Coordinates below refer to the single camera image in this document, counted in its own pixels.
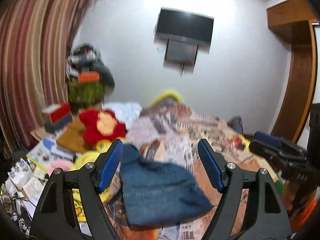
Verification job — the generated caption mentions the pile of clutter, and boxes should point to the pile of clutter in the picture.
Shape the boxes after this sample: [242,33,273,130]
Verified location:
[66,44,103,80]

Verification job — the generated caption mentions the grey blue backpack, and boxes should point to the grey blue backpack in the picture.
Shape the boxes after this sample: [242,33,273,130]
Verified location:
[227,116,243,135]

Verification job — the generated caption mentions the white cloth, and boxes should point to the white cloth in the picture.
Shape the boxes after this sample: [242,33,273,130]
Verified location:
[102,102,142,128]

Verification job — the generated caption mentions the brown wooden door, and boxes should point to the brown wooden door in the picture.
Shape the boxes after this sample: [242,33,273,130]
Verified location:
[271,20,318,143]

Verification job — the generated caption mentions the wooden overhead cabinet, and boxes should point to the wooden overhead cabinet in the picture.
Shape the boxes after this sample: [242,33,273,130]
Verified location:
[266,0,318,44]

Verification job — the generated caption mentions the blue denim jacket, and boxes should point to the blue denim jacket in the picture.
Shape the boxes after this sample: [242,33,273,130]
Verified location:
[119,144,214,227]

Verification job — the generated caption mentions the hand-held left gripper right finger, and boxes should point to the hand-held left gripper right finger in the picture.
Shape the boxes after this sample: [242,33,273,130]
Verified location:
[197,139,293,240]

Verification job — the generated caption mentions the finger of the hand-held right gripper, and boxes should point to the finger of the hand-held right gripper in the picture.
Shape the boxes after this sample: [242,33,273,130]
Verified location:
[249,141,307,167]
[254,131,308,155]

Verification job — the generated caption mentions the red white box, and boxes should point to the red white box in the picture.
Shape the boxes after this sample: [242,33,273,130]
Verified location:
[42,102,73,133]

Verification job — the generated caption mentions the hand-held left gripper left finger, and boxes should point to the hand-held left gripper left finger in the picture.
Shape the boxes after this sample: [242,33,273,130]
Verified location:
[29,139,124,240]

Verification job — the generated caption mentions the pile of white boxes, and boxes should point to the pile of white boxes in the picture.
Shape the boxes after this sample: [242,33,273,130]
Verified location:
[5,160,48,205]

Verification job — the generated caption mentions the red plush toy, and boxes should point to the red plush toy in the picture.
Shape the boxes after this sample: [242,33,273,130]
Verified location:
[79,109,127,144]

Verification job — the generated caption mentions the large black wall television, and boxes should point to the large black wall television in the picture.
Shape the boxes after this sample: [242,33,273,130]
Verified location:
[154,7,215,53]

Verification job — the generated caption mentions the orange box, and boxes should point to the orange box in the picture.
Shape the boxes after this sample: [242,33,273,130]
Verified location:
[78,72,98,83]

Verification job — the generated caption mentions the newspaper printed blanket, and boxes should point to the newspaper printed blanket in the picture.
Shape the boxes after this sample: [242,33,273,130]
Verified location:
[105,99,283,240]

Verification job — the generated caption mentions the yellow fleece cloth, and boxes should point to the yellow fleece cloth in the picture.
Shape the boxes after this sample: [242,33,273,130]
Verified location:
[72,140,125,228]

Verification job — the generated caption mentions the green patterned table cloth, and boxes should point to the green patterned table cloth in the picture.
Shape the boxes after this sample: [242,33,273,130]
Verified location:
[68,80,105,108]

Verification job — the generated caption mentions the pink plush toy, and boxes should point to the pink plush toy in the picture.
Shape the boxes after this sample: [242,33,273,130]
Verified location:
[47,160,73,177]

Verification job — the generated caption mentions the grey cushion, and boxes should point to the grey cushion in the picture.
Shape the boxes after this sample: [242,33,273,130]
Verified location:
[87,60,115,95]

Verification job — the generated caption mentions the striped red beige curtain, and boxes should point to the striped red beige curtain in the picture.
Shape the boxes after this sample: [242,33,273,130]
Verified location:
[0,0,100,150]

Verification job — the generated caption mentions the yellow bed sheet edge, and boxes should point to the yellow bed sheet edge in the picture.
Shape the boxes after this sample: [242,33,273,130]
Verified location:
[240,134,250,150]

